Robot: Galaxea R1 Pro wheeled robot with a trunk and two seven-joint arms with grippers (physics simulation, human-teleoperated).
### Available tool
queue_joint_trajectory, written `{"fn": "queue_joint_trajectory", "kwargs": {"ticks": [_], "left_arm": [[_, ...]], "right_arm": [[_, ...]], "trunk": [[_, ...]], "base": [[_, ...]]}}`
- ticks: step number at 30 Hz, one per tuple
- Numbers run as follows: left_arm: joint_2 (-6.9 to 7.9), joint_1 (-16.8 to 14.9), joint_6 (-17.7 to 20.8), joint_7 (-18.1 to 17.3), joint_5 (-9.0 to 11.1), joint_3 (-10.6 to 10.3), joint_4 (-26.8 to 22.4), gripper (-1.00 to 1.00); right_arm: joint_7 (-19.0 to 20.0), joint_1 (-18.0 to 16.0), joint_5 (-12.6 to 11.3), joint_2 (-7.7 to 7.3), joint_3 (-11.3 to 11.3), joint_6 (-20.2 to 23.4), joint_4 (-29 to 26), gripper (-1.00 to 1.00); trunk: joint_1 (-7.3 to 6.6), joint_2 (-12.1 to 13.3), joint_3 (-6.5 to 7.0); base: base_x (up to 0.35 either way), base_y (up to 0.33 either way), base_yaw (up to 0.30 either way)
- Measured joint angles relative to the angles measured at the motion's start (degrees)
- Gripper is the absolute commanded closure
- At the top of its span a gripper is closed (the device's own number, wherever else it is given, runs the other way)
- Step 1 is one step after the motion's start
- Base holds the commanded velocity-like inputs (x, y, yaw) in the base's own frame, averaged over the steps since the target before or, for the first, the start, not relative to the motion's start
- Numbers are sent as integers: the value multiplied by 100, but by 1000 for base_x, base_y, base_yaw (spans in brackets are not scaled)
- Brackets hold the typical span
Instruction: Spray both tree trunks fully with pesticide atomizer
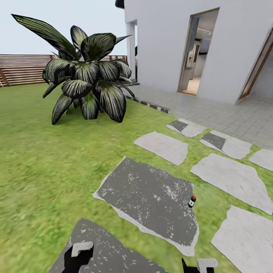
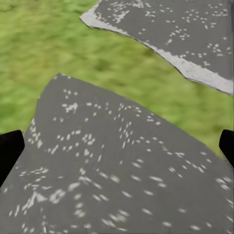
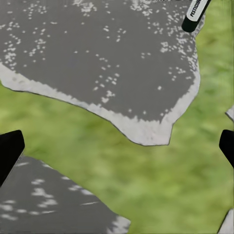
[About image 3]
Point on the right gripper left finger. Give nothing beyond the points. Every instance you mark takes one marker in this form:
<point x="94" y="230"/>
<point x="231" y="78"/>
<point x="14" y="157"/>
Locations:
<point x="11" y="146"/>

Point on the pesticide atomizer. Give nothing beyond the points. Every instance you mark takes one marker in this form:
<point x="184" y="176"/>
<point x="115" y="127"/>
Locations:
<point x="194" y="15"/>

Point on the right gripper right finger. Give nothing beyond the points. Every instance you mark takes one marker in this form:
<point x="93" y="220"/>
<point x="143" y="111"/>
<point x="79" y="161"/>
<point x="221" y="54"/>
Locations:
<point x="226" y="144"/>

